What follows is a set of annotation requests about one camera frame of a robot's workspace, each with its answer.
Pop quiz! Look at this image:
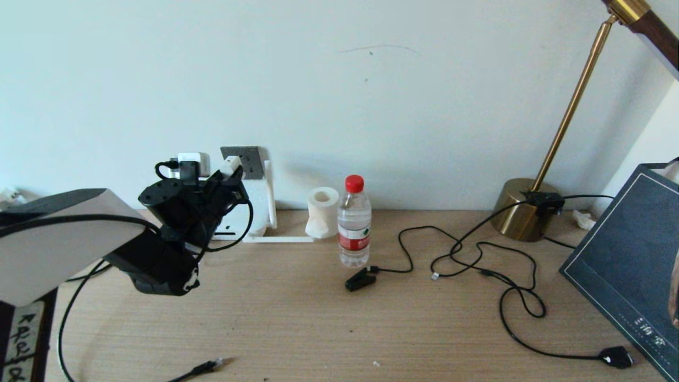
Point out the water bottle with red cap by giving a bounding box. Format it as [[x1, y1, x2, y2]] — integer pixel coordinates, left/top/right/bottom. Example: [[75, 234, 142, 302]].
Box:
[[337, 175, 372, 267]]

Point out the white toilet paper roll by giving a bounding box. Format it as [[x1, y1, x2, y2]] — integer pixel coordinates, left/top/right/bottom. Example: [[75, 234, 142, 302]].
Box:
[[305, 187, 341, 239]]

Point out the brass desk lamp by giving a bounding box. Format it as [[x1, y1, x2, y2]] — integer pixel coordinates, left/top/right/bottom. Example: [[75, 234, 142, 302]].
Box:
[[490, 0, 679, 243]]

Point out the clear plastic object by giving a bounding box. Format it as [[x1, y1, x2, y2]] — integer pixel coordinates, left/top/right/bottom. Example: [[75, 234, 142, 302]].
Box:
[[0, 187, 24, 210]]

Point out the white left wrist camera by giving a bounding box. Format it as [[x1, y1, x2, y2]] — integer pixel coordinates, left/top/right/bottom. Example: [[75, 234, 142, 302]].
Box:
[[178, 152, 211, 179]]

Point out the white power adapter with cable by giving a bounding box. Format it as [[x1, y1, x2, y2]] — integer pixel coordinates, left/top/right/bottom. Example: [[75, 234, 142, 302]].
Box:
[[219, 155, 243, 179]]

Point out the black inline adapter box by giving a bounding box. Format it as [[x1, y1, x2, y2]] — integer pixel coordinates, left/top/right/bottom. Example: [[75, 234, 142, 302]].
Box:
[[521, 192, 565, 218]]

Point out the white router with antennas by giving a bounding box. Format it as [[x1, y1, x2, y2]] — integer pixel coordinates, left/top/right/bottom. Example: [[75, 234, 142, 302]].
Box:
[[211, 161, 316, 244]]

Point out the black clip charger with cable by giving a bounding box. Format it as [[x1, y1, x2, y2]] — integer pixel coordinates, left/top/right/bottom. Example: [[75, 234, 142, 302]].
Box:
[[345, 227, 462, 292]]

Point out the grey wall socket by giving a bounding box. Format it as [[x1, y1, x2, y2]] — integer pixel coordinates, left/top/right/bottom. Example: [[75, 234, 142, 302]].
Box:
[[220, 146, 265, 180]]

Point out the black power cord with plug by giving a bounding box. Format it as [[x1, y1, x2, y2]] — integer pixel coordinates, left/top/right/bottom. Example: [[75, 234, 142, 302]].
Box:
[[450, 241, 634, 370]]

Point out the dark teal gift bag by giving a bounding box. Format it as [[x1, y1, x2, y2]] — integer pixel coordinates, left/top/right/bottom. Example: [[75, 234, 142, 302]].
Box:
[[558, 157, 679, 382]]

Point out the black cable with silver connector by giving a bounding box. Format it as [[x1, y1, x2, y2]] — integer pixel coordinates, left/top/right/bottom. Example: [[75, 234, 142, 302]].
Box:
[[430, 201, 528, 280]]

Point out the black ethernet cable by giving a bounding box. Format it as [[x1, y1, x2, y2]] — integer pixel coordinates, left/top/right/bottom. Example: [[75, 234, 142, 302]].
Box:
[[57, 259, 223, 382]]

